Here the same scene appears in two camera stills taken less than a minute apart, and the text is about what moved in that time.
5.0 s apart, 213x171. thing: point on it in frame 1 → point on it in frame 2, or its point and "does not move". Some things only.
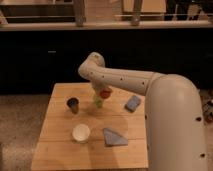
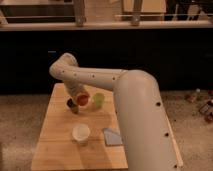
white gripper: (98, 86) → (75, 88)
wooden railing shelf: (80, 22) does not move
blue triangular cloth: (113, 139) does not move
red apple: (105, 93) → (82, 100)
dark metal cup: (73, 104) does not move
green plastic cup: (98, 101) does not move
